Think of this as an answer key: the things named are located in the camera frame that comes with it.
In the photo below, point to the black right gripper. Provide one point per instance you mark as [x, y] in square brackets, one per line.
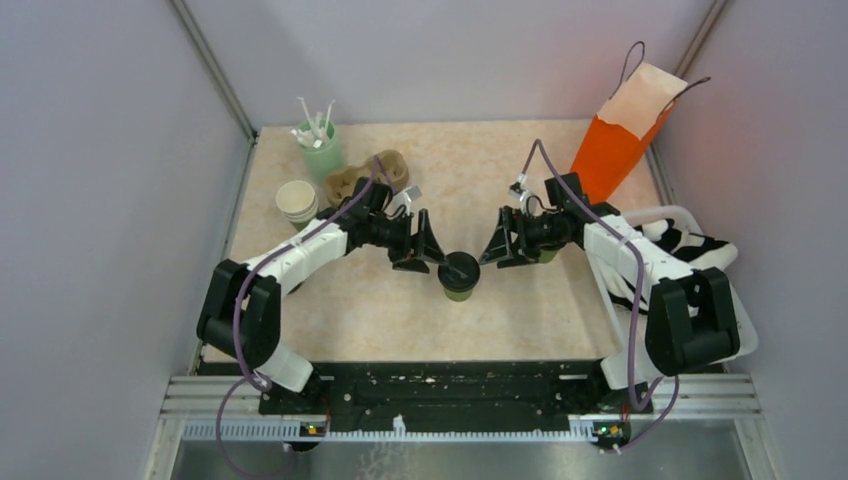
[501, 246]

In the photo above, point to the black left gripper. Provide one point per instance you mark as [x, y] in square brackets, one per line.
[404, 249]

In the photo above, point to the green paper coffee cup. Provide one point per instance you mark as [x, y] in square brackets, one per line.
[547, 255]
[458, 293]

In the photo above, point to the stack of green paper cups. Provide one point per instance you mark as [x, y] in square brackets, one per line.
[298, 202]

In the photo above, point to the orange paper bag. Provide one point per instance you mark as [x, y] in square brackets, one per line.
[620, 133]

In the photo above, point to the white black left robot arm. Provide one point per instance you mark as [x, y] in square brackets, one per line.
[241, 313]

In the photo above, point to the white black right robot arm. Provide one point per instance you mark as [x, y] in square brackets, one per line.
[565, 195]

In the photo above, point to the brown cardboard cup carrier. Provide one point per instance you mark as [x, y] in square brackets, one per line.
[390, 167]

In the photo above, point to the white plastic basket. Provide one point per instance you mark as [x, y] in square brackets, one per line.
[688, 318]

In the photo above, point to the green straw holder cup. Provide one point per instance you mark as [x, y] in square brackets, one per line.
[328, 157]

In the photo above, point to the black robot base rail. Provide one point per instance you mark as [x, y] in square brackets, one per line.
[451, 397]

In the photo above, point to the aluminium frame rail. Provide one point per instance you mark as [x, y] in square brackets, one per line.
[212, 67]

